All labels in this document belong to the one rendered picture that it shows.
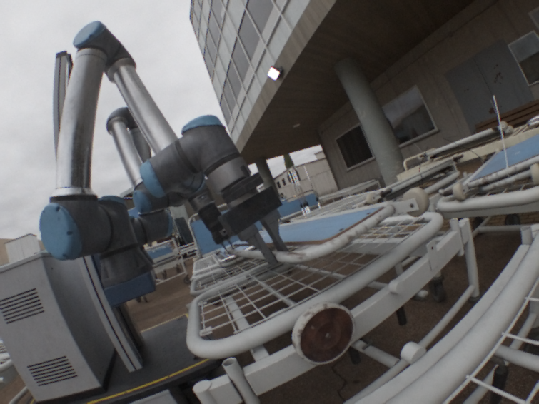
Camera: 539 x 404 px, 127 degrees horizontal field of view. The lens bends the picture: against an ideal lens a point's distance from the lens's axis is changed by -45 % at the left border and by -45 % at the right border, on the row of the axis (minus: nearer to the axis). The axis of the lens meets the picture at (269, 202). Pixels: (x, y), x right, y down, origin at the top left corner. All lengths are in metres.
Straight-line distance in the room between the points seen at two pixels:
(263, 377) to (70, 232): 0.53
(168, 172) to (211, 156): 0.10
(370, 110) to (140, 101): 5.03
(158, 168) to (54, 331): 0.68
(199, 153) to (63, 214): 0.37
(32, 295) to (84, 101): 0.64
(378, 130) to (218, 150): 5.00
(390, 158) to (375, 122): 0.83
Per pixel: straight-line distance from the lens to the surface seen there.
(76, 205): 0.68
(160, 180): 0.53
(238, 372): 0.48
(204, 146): 0.50
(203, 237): 2.41
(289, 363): 0.49
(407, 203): 0.55
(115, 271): 0.79
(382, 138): 5.36
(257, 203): 0.51
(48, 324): 0.95
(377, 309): 0.56
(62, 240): 0.67
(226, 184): 0.49
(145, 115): 0.76
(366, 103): 5.51
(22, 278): 0.97
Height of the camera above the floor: 0.72
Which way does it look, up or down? 2 degrees up
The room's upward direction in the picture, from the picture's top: 21 degrees counter-clockwise
